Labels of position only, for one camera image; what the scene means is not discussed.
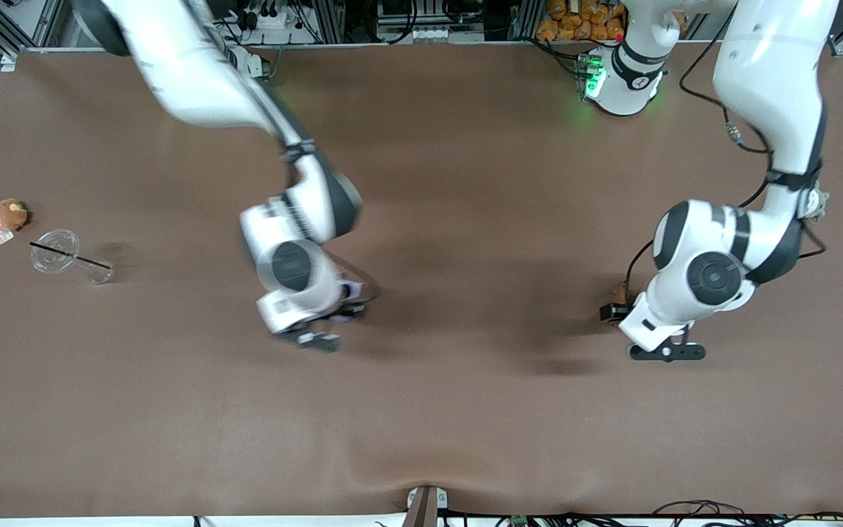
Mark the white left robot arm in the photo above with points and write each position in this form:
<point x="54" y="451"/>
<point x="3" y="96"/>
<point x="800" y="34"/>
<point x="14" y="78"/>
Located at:
<point x="773" y="88"/>

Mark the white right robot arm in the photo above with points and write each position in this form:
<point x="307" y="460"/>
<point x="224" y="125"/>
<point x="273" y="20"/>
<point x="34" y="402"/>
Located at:
<point x="195" y="80"/>

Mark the white power strip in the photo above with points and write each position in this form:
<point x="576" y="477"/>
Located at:
<point x="268" y="18"/>

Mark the brown plush toy with tag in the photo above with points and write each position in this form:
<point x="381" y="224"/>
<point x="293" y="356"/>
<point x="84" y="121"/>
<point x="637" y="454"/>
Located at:
<point x="9" y="214"/>

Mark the grey white Totoro plush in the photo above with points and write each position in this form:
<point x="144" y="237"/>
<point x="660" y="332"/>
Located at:
<point x="817" y="203"/>

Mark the black drinking straw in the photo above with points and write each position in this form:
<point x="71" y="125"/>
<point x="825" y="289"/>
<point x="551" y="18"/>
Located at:
<point x="70" y="255"/>

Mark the clear plastic cup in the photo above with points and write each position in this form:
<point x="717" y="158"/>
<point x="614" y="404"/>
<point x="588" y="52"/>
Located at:
<point x="55" y="252"/>

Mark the small brown lion statue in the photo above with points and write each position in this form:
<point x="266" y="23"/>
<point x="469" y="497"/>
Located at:
<point x="619" y="293"/>

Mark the lilac flip phone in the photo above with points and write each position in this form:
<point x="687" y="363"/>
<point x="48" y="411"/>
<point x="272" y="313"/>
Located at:
<point x="350" y="288"/>

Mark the bag of orange plush toys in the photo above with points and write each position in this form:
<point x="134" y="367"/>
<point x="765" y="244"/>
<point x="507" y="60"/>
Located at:
<point x="582" y="18"/>

